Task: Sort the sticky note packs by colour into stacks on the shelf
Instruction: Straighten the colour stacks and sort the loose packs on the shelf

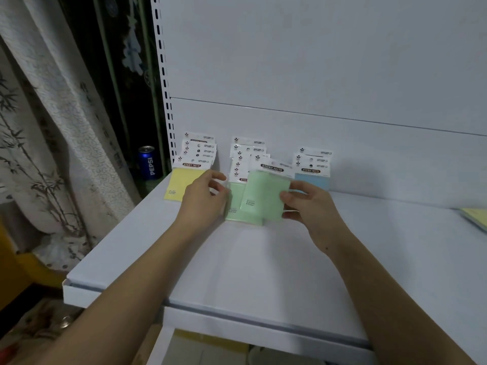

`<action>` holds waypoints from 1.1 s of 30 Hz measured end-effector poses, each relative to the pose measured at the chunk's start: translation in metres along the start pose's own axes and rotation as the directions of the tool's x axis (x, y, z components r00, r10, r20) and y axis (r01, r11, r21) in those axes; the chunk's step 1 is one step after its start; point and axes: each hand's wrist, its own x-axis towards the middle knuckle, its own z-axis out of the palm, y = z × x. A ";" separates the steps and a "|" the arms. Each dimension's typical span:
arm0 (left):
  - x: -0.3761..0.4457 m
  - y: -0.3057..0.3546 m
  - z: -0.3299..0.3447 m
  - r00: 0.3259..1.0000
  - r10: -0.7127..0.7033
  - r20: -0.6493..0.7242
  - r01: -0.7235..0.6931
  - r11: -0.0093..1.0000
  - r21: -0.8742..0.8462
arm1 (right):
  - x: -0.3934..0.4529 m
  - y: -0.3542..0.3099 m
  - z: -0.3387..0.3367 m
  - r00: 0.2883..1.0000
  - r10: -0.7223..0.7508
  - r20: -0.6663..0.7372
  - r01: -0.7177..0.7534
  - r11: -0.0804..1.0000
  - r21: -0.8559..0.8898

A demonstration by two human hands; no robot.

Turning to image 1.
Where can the person's left hand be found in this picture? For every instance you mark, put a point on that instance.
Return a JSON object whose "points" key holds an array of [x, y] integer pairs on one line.
{"points": [[203, 209]]}

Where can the row of green sticky notes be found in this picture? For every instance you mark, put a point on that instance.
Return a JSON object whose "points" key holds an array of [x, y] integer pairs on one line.
{"points": [[247, 148]]}

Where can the white metal shelf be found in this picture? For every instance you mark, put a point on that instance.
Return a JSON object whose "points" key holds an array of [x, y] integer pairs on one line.
{"points": [[323, 72]]}

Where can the person's right forearm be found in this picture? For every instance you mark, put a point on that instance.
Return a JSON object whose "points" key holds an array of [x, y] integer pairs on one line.
{"points": [[395, 311]]}

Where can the person's left forearm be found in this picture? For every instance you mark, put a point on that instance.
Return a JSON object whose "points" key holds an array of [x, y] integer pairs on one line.
{"points": [[125, 300]]}

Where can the blue drink can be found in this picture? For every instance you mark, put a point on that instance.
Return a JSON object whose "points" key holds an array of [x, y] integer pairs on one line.
{"points": [[147, 165]]}

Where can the beige flat box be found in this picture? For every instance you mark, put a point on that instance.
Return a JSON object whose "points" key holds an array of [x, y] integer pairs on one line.
{"points": [[209, 353]]}

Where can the white patterned curtain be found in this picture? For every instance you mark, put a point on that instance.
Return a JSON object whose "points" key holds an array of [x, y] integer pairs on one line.
{"points": [[57, 129]]}

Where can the white flower window decal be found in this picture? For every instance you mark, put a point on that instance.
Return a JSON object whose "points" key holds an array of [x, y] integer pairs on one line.
{"points": [[132, 53]]}

